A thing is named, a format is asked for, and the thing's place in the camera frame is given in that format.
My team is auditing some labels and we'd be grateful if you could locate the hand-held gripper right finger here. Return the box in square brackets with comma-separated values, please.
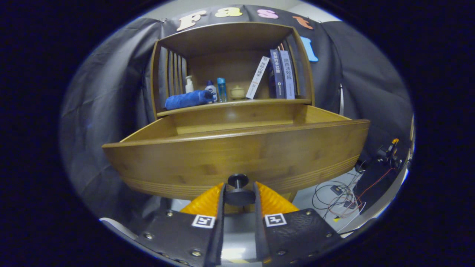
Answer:
[253, 182, 344, 266]

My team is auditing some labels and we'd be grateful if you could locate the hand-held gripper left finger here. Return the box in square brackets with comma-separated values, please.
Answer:
[134, 182, 227, 267]

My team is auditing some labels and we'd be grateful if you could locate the black drawer knob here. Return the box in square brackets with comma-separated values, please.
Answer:
[225, 174, 256, 207]

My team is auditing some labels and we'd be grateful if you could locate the wooden drawer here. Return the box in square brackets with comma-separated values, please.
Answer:
[102, 104, 371, 201]

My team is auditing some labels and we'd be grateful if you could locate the wooden countertop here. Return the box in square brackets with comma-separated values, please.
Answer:
[157, 97, 312, 118]

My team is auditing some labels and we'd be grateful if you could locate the wooden cabinet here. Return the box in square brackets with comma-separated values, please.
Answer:
[150, 22, 316, 202]

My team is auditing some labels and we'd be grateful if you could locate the blue folded towel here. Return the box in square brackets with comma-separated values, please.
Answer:
[164, 90, 216, 110]

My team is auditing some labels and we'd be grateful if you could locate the black box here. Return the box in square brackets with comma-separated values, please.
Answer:
[353, 158, 407, 215]

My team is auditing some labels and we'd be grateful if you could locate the white bottle with blue cap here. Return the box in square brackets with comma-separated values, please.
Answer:
[205, 80, 218, 102]

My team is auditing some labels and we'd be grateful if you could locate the white book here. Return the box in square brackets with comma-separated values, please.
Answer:
[246, 56, 271, 99]

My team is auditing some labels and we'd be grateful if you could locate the dark blue book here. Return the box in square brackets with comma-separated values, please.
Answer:
[268, 49, 285, 99]

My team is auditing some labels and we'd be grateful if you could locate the pale lilac book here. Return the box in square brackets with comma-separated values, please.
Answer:
[279, 50, 296, 99]

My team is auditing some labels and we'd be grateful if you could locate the black orange device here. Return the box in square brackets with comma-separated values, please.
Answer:
[377, 138, 403, 169]

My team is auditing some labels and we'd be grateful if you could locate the black backdrop cloth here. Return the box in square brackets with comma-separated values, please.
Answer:
[59, 4, 414, 219]

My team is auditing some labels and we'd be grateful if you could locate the red cable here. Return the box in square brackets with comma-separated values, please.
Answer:
[327, 169, 394, 219]

